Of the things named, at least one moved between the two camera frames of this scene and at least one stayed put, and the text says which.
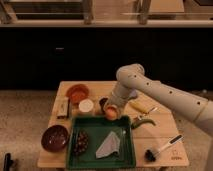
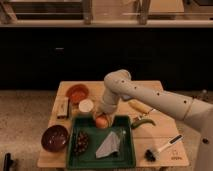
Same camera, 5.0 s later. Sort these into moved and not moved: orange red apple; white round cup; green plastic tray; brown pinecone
Moved: orange red apple
Not moved: white round cup; brown pinecone; green plastic tray
